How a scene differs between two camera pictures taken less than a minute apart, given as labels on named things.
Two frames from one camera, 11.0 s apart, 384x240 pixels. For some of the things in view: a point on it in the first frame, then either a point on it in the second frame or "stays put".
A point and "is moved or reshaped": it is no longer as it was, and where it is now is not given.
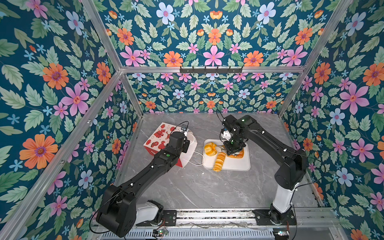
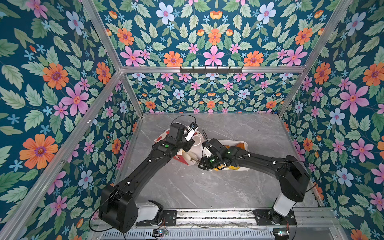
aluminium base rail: [306, 218] stays put
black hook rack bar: [209, 71] stays put
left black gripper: [186, 144] stays put
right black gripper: [229, 150] -> [204, 163]
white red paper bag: [157, 138] -> [191, 157]
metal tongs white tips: [221, 147] is moved or reshaped
